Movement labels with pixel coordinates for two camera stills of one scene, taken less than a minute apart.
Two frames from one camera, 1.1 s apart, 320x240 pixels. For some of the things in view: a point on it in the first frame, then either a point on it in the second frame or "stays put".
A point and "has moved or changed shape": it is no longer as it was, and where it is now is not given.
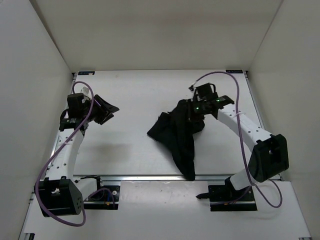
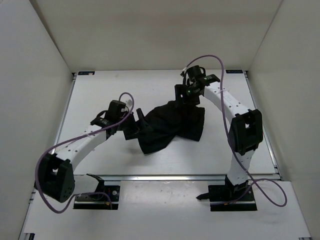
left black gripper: (104, 115) -> (132, 132)
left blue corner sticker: (86, 73) stays put
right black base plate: (225, 198) stays put
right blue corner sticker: (235, 71) stays put
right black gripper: (191, 115) -> (181, 90)
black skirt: (175, 129) has moved or changed shape
